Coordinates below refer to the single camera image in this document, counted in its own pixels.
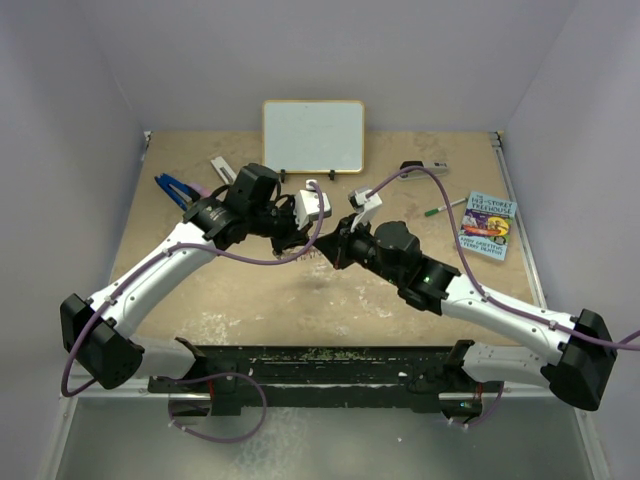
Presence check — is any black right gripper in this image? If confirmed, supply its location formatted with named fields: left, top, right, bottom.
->
left=314, top=212, right=404, bottom=285

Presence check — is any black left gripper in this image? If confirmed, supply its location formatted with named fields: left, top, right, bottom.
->
left=248, top=195, right=313, bottom=256

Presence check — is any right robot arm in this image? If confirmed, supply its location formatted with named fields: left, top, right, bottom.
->
left=314, top=218, right=617, bottom=411

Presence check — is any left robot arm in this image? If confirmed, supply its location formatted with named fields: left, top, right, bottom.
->
left=60, top=163, right=331, bottom=392

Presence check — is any pink eraser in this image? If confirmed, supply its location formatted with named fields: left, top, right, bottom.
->
left=191, top=183, right=212, bottom=197

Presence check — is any blue stapler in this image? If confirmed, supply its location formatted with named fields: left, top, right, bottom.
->
left=154, top=173, right=200, bottom=211

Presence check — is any green whiteboard marker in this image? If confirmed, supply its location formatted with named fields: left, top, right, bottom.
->
left=424, top=197, right=468, bottom=218

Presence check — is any black and grey stapler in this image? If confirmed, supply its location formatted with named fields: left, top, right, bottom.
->
left=398, top=160, right=449, bottom=181

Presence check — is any blue treehouse book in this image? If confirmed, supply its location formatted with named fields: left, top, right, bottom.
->
left=458, top=191, right=517, bottom=261

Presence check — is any small whiteboard on stand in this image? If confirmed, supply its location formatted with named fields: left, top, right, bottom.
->
left=262, top=100, right=366, bottom=174

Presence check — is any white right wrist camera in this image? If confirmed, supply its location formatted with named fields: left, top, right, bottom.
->
left=348, top=187, right=382, bottom=232

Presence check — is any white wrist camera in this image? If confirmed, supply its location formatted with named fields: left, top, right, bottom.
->
left=294, top=179, right=332, bottom=231
left=348, top=187, right=382, bottom=232

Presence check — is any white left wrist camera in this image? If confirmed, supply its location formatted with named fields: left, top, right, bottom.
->
left=294, top=179, right=332, bottom=231

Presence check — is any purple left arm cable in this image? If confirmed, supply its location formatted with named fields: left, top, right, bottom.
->
left=59, top=181, right=324, bottom=398

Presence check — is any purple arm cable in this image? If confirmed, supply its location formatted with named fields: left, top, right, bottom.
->
left=59, top=181, right=324, bottom=398
left=364, top=166, right=640, bottom=349

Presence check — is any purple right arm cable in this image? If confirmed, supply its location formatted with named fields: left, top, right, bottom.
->
left=364, top=166, right=640, bottom=349

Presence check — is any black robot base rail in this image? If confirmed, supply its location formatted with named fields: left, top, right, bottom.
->
left=148, top=341, right=500, bottom=419

